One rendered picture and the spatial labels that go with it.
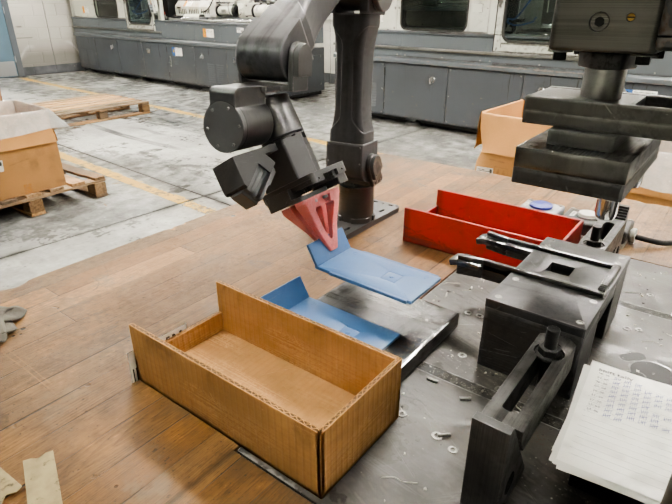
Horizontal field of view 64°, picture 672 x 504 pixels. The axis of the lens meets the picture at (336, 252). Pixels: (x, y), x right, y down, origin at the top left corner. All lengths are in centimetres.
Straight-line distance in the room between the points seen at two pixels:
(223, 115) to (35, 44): 1122
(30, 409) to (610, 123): 62
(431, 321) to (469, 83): 511
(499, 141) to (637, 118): 248
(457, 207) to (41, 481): 73
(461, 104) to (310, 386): 529
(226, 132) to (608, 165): 39
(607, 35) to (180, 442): 52
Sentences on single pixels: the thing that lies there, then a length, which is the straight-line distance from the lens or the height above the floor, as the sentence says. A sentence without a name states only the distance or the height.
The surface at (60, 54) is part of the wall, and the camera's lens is 1198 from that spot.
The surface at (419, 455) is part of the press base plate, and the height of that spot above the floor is 90.
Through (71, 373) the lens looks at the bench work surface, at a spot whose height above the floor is 90.
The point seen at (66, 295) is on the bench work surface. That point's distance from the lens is 82.
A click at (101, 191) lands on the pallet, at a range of 415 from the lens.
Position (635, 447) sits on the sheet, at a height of 95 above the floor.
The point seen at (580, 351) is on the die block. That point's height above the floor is 96.
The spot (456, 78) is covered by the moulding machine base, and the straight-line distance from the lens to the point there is 576.
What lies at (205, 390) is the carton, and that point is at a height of 94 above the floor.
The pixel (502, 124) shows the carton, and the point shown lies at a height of 68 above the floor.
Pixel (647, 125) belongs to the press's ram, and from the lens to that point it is 55.
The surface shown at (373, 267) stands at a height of 97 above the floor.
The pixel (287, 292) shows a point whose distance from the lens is 66.
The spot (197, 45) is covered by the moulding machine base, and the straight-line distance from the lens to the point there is 861.
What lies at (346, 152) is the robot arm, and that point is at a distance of 89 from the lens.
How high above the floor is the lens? 127
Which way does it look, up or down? 25 degrees down
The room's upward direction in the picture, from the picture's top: straight up
